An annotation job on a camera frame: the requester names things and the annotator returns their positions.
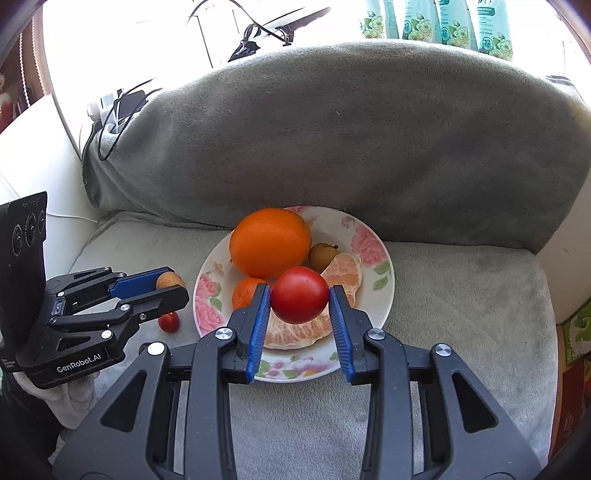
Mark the small tan longan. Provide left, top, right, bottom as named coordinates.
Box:
left=156, top=271, right=186, bottom=289

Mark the small mandarin orange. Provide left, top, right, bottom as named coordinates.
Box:
left=231, top=277, right=267, bottom=310

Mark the peeled pomelo segment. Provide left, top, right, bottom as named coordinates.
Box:
left=264, top=253, right=363, bottom=350

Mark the large red tomato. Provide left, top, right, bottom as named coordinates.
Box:
left=270, top=266, right=329, bottom=324

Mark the brown longan fruit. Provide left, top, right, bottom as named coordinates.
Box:
left=308, top=243, right=339, bottom=274

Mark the white gloved hand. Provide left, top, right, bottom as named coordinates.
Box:
left=13, top=372, right=99, bottom=430

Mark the small red cherry tomato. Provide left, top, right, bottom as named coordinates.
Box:
left=157, top=312, right=180, bottom=334

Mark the white floral plate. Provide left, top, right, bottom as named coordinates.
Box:
left=192, top=206, right=394, bottom=383

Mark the grey seat cushion cover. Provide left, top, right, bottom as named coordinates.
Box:
left=73, top=213, right=558, bottom=479

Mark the colourful box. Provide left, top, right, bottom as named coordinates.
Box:
left=549, top=299, right=591, bottom=459

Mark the white sofa armrest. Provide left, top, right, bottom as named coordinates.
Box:
left=0, top=95, right=104, bottom=278

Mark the large orange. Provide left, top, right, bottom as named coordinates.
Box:
left=228, top=208, right=311, bottom=280

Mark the white power strip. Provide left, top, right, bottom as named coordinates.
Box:
left=87, top=90, right=147, bottom=133

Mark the grey back cushion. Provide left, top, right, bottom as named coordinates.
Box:
left=82, top=41, right=590, bottom=252

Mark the white cable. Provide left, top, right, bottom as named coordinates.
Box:
left=45, top=210, right=99, bottom=223

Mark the black cable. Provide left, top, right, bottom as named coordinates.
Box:
left=82, top=0, right=332, bottom=163

